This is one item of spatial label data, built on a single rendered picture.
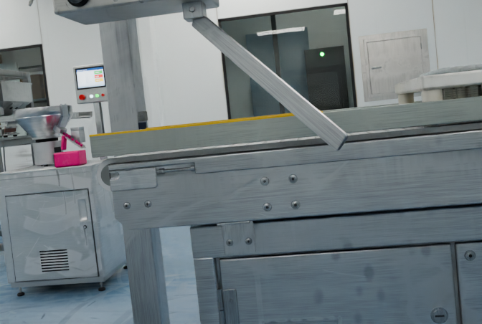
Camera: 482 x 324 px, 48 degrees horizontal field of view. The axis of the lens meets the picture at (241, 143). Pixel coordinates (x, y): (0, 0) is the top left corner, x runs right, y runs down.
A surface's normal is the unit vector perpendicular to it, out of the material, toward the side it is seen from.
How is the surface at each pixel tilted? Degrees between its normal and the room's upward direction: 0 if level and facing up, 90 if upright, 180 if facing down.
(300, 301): 90
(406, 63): 90
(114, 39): 90
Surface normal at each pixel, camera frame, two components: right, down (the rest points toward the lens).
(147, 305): -0.13, 0.07
